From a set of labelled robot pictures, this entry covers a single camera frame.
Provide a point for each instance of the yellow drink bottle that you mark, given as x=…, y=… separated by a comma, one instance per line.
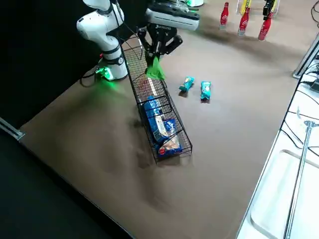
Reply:
x=245, y=3
x=274, y=5

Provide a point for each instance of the long blue cookie packet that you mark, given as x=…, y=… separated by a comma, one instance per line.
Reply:
x=152, y=109

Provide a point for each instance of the red white snack box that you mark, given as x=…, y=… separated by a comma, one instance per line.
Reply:
x=150, y=85

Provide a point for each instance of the blue cookie bag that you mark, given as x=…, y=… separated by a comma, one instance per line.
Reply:
x=169, y=149

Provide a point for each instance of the green chips packet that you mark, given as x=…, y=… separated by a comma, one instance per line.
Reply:
x=155, y=72

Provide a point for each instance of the aluminium corner rail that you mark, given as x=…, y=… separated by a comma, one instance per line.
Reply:
x=12, y=130

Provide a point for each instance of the white plastic tray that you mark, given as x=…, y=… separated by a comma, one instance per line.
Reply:
x=274, y=199

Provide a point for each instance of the dark grey device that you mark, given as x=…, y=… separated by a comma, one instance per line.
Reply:
x=315, y=86

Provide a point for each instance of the red cola bottle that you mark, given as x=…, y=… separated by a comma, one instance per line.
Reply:
x=243, y=23
x=224, y=17
x=264, y=30

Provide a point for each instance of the metal stand rod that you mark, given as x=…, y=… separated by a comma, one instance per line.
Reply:
x=299, y=179

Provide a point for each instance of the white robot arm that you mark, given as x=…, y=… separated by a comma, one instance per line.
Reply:
x=99, y=22

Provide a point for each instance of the teal chips packet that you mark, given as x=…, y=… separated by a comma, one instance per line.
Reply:
x=187, y=84
x=206, y=90

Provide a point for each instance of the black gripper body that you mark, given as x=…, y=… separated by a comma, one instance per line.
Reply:
x=163, y=32

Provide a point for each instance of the aluminium profile post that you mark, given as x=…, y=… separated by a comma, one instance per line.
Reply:
x=305, y=58

